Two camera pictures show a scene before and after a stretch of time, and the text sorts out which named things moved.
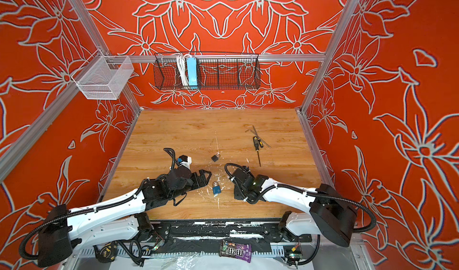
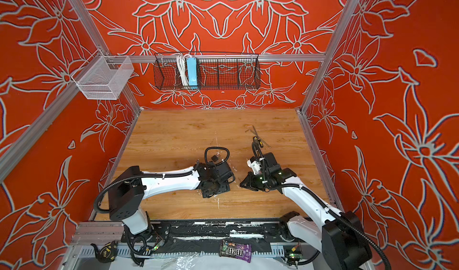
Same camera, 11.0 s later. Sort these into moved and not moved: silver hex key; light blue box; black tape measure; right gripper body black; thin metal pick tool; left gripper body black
Moved: right gripper body black; left gripper body black
Not moved: black tape measure; light blue box; silver hex key; thin metal pick tool
